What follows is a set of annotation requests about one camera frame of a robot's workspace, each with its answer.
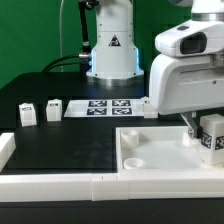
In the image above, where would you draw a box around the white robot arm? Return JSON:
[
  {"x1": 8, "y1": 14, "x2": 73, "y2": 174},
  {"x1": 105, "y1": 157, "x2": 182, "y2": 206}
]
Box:
[{"x1": 87, "y1": 0, "x2": 224, "y2": 138}]

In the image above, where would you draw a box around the white marker sheet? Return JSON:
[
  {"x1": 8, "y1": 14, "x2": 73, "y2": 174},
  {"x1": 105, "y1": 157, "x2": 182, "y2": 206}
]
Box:
[{"x1": 64, "y1": 99, "x2": 143, "y2": 118}]

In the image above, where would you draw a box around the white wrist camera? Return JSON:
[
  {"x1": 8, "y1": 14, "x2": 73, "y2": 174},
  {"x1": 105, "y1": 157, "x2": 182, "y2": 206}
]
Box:
[{"x1": 155, "y1": 20, "x2": 224, "y2": 57}]

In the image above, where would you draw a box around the black cable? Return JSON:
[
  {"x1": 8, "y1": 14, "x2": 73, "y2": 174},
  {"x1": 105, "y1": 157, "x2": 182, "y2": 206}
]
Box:
[{"x1": 41, "y1": 54, "x2": 92, "y2": 74}]

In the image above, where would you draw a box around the white square tabletop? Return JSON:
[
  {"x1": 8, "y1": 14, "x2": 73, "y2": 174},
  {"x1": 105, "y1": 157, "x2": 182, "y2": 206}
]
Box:
[{"x1": 116, "y1": 126, "x2": 224, "y2": 171}]

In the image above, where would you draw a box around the white U-shaped obstacle fence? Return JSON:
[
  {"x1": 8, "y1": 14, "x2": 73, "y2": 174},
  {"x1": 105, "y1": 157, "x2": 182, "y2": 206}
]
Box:
[{"x1": 0, "y1": 133, "x2": 224, "y2": 202}]

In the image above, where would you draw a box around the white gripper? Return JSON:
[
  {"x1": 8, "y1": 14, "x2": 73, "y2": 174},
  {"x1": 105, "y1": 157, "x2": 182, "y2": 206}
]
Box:
[{"x1": 149, "y1": 54, "x2": 224, "y2": 139}]

